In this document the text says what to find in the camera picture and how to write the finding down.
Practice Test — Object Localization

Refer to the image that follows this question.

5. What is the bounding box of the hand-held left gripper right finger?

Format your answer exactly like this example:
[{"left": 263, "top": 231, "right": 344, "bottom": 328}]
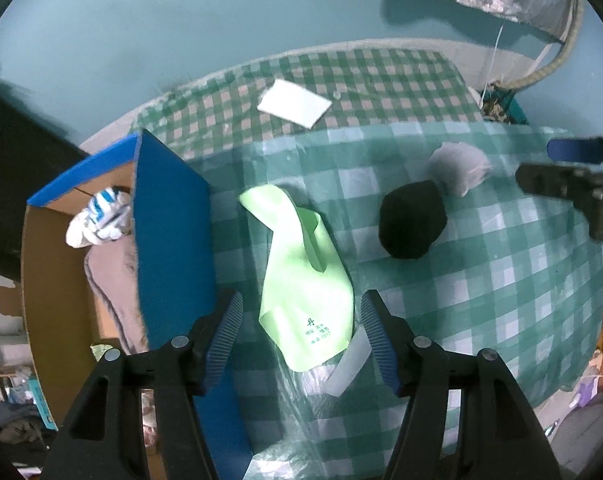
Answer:
[{"left": 360, "top": 290, "right": 562, "bottom": 480}]

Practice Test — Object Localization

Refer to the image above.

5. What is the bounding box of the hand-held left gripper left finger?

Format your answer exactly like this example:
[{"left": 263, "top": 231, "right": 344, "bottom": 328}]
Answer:
[{"left": 46, "top": 290, "right": 245, "bottom": 480}]

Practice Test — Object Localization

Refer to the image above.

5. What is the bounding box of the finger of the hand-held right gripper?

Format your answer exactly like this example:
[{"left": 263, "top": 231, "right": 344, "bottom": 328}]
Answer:
[
  {"left": 546, "top": 132, "right": 603, "bottom": 165},
  {"left": 515, "top": 161, "right": 599, "bottom": 198}
]

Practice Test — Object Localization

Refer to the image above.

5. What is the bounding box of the white grey sock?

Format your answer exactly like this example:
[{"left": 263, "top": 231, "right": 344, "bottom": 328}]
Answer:
[{"left": 428, "top": 142, "right": 492, "bottom": 197}]

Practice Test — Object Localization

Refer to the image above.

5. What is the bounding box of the blue cardboard box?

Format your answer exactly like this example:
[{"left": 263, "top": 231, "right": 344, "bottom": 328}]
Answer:
[{"left": 22, "top": 129, "right": 255, "bottom": 480}]

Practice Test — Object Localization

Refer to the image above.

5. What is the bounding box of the grey brown cloth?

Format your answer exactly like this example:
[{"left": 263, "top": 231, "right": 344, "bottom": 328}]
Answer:
[{"left": 84, "top": 235, "right": 150, "bottom": 356}]

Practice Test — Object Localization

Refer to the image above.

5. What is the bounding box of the black sock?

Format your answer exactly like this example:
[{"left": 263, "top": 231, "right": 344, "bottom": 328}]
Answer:
[{"left": 379, "top": 180, "right": 448, "bottom": 260}]

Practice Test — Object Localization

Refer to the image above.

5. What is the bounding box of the white sock with blue stripes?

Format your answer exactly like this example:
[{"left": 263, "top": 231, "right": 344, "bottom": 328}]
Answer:
[{"left": 66, "top": 186, "right": 132, "bottom": 248}]

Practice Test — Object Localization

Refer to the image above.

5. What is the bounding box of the clear plastic piece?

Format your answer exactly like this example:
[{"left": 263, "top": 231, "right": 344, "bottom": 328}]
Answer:
[{"left": 325, "top": 335, "right": 372, "bottom": 398}]

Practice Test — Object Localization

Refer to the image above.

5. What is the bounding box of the teal patterned bag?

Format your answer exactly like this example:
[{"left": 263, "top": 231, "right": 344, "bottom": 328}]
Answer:
[{"left": 474, "top": 82, "right": 529, "bottom": 126}]

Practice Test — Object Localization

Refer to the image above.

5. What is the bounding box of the beige foam strip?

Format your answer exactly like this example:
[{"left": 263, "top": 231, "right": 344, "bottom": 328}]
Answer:
[{"left": 491, "top": 0, "right": 582, "bottom": 91}]

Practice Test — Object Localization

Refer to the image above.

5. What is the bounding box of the green white checked plastic cover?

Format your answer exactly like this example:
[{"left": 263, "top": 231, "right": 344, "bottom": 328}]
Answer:
[{"left": 186, "top": 122, "right": 603, "bottom": 480}]

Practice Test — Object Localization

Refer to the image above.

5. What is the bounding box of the green beige checked blanket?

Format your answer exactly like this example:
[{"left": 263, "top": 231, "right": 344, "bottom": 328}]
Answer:
[{"left": 132, "top": 50, "right": 485, "bottom": 161}]

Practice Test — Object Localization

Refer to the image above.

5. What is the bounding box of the white paper sheet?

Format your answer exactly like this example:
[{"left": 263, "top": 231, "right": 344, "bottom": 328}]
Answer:
[{"left": 258, "top": 79, "right": 333, "bottom": 129}]

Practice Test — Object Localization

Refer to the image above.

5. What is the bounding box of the white cable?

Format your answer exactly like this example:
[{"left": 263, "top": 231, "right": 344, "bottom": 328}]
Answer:
[{"left": 485, "top": 24, "right": 505, "bottom": 88}]

